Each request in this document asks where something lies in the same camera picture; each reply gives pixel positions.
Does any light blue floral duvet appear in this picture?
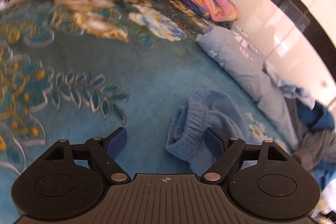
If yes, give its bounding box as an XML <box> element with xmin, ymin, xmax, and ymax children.
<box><xmin>197</xmin><ymin>26</ymin><xmax>315</xmax><ymax>143</ymax></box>

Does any light blue fleece garment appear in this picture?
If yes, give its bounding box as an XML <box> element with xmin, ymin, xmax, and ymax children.
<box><xmin>165</xmin><ymin>90</ymin><xmax>260</xmax><ymax>176</ymax></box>

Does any teal floral bed blanket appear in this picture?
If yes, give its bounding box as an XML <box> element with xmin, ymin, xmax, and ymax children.
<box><xmin>1</xmin><ymin>0</ymin><xmax>288</xmax><ymax>223</ymax></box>

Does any white black wardrobe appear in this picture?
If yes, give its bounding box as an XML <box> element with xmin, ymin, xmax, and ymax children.
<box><xmin>231</xmin><ymin>0</ymin><xmax>335</xmax><ymax>110</ymax></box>

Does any dark blue garment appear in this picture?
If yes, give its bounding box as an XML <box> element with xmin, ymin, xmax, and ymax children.
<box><xmin>295</xmin><ymin>101</ymin><xmax>335</xmax><ymax>190</ymax></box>

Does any grey shirt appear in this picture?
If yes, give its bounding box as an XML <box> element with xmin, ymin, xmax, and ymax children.
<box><xmin>285</xmin><ymin>99</ymin><xmax>335</xmax><ymax>170</ymax></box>

